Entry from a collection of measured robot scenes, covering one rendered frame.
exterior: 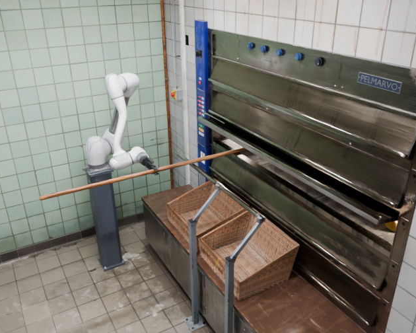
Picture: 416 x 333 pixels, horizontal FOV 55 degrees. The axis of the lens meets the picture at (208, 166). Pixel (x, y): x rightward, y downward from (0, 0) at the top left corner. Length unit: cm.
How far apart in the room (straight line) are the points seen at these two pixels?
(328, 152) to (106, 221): 211
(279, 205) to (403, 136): 113
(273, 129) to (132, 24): 181
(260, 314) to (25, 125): 253
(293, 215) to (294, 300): 55
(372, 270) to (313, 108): 96
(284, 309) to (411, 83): 152
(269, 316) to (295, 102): 132
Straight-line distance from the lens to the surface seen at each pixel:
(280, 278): 286
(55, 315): 370
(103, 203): 362
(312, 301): 280
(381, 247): 235
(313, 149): 249
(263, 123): 284
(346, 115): 227
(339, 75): 229
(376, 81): 214
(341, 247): 256
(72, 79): 386
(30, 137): 393
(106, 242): 383
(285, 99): 259
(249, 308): 270
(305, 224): 273
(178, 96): 385
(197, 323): 340
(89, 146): 344
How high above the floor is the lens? 248
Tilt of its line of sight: 25 degrees down
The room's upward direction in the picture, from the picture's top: 1 degrees counter-clockwise
